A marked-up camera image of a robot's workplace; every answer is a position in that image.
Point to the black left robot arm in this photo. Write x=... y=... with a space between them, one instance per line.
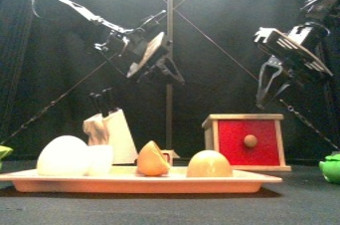
x=74 y=5

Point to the brown toy egg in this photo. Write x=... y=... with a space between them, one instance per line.
x=208 y=165

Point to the orange toy fruit wedge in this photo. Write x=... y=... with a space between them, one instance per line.
x=152 y=161

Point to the white toy egg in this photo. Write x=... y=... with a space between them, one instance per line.
x=64 y=156

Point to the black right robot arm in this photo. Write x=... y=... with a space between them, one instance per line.
x=325 y=3

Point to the small translucent white cup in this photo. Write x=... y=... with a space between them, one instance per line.
x=102 y=161

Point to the wooden drawer box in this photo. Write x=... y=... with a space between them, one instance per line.
x=242 y=116

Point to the vertical metal frame pole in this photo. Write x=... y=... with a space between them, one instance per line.
x=169 y=109

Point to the white toy knife block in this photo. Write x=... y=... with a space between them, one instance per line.
x=120 y=136

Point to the red drawer with wooden knob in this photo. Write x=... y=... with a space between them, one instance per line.
x=234 y=142

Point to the pink rectangular tray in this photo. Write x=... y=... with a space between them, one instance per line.
x=132 y=184

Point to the green toy vegetable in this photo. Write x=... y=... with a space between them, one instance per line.
x=330 y=169
x=4 y=156

